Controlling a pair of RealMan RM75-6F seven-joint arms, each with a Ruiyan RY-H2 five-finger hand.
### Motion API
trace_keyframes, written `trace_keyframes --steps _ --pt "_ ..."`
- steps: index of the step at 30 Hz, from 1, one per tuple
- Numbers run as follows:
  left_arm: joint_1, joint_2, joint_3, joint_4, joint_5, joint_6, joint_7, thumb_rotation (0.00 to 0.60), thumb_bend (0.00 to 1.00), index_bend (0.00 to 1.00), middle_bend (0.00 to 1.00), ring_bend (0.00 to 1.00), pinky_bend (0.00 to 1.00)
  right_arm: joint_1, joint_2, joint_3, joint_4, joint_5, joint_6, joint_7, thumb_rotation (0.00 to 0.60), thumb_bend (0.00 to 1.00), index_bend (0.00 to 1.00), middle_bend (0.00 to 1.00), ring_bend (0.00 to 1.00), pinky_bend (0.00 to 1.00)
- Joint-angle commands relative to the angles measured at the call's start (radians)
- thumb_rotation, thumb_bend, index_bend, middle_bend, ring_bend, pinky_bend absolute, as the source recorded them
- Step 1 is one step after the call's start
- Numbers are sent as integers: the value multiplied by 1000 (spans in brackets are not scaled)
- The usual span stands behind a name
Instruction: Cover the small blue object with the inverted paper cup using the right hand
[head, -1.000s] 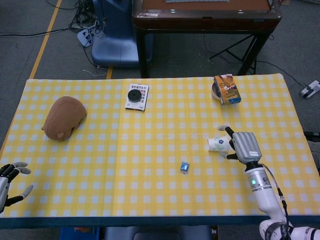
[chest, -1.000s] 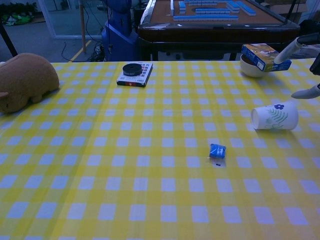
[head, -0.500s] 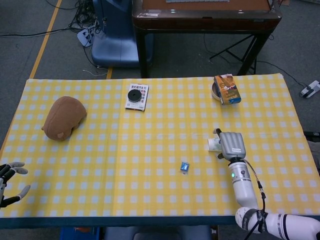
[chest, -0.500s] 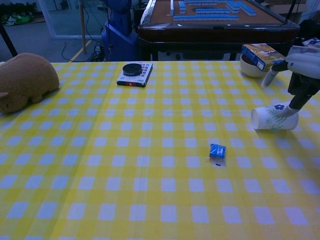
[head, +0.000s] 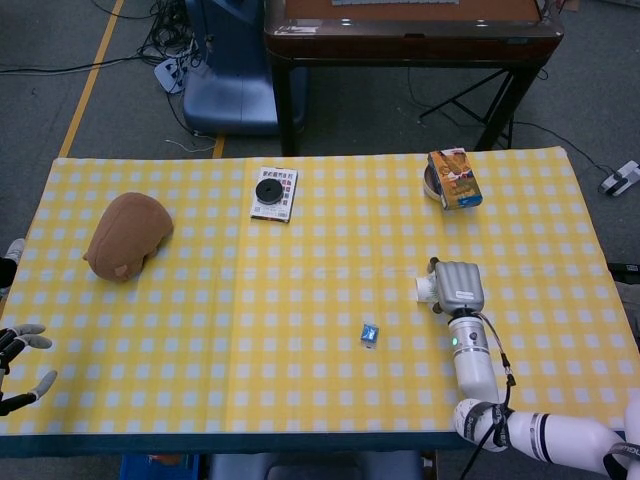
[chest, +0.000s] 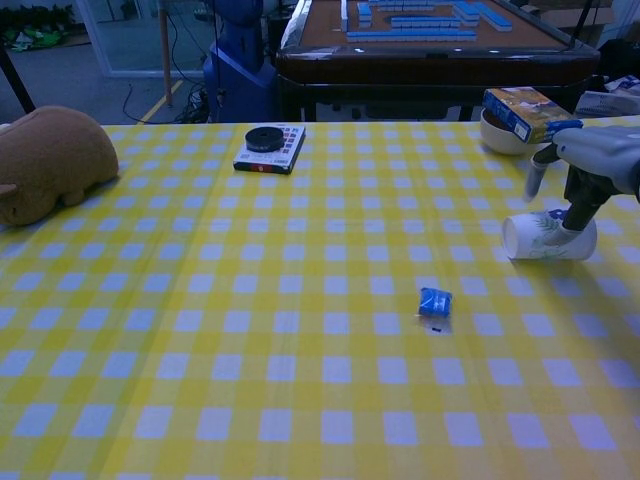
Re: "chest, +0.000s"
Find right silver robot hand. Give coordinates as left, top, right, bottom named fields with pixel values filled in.
left=521, top=124, right=640, bottom=247

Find white paper cup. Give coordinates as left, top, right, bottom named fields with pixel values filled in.
left=501, top=209, right=599, bottom=263

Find white plastic basket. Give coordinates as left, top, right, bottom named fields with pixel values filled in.
left=574, top=88, right=640, bottom=120

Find orange and blue snack box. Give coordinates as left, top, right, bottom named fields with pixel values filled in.
left=482, top=86, right=586, bottom=146

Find white bowl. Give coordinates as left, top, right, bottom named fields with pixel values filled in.
left=479, top=106, right=540, bottom=157

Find diagonal mahjong tile row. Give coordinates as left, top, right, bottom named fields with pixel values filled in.
left=451, top=0, right=512, bottom=30

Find dark wooden mahjong table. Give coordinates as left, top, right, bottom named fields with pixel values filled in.
left=274, top=0, right=602, bottom=123

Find short mahjong tile row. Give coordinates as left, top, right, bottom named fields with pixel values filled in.
left=390, top=15, right=462, bottom=29

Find small blue-and-white packet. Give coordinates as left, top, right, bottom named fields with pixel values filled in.
left=416, top=286, right=455, bottom=320

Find long mahjong tile row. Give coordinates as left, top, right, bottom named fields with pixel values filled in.
left=345, top=29, right=478, bottom=44

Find black tape roll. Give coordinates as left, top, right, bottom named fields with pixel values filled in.
left=244, top=126, right=284, bottom=153

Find blue machine base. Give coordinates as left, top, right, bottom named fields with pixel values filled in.
left=201, top=0, right=279, bottom=124

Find yellow checkered tablecloth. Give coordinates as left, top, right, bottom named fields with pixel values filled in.
left=0, top=115, right=640, bottom=480

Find wooden pole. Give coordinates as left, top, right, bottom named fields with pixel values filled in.
left=158, top=0, right=175, bottom=107

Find brown plush toy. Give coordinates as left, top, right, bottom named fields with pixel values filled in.
left=0, top=104, right=121, bottom=228

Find green bags pile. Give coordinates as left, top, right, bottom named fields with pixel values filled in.
left=0, top=4, right=77, bottom=52

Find black slanted pole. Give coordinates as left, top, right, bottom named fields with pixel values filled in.
left=0, top=47, right=37, bottom=115

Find black floor cable bundle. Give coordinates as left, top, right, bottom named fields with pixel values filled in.
left=172, top=77, right=212, bottom=124

